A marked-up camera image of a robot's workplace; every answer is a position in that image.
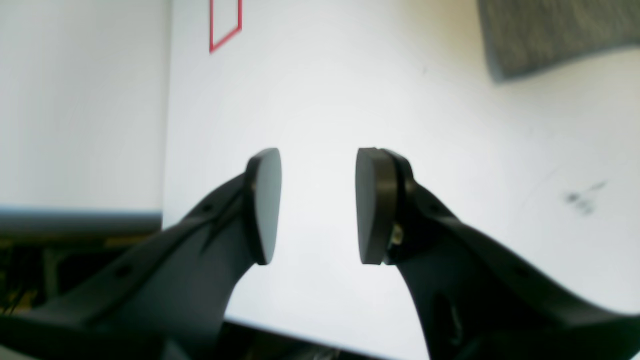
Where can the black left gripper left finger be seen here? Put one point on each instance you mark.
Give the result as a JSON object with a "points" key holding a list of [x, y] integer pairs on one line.
{"points": [[165, 298]]}

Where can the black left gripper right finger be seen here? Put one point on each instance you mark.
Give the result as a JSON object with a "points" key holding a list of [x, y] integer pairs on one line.
{"points": [[475, 298]]}

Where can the grey T-shirt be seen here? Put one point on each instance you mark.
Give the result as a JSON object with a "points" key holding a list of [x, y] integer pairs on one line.
{"points": [[524, 37]]}

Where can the red triangle sticker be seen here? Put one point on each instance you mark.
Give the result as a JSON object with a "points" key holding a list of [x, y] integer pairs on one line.
{"points": [[225, 22]]}

